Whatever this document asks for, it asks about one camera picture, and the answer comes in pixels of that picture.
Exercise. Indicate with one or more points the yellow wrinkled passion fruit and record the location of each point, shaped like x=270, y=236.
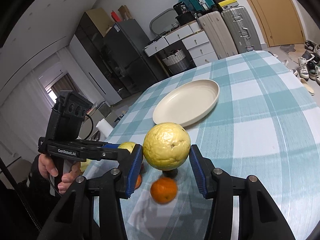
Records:
x=166, y=146

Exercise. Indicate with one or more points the green yellow passion fruit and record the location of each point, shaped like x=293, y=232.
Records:
x=127, y=146

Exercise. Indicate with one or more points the dark purple plum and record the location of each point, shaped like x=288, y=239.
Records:
x=170, y=173

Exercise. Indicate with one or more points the silver aluminium suitcase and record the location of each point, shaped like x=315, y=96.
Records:
x=241, y=28

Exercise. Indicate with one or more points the person's left hand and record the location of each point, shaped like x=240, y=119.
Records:
x=46, y=166

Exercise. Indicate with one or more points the white drawer desk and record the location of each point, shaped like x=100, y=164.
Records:
x=190, y=38

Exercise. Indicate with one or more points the woven laundry basket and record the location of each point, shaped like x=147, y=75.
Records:
x=177, y=62

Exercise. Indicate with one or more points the beige hard suitcase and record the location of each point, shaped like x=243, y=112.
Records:
x=218, y=34

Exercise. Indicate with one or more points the white paper roll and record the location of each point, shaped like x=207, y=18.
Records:
x=104, y=127

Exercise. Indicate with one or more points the wooden door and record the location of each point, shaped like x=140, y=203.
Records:
x=279, y=21

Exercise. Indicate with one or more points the black refrigerator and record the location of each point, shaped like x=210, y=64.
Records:
x=124, y=44

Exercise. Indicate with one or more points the dark tall cabinet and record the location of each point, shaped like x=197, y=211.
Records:
x=90, y=32

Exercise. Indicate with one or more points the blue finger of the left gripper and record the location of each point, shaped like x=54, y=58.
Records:
x=109, y=145

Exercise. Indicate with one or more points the orange tangerine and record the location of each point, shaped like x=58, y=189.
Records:
x=138, y=182
x=163, y=190

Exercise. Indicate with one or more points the cream round plate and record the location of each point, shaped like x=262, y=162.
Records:
x=188, y=103

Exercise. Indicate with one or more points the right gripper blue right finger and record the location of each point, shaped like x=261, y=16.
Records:
x=199, y=169

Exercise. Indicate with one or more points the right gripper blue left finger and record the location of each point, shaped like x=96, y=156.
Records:
x=132, y=176

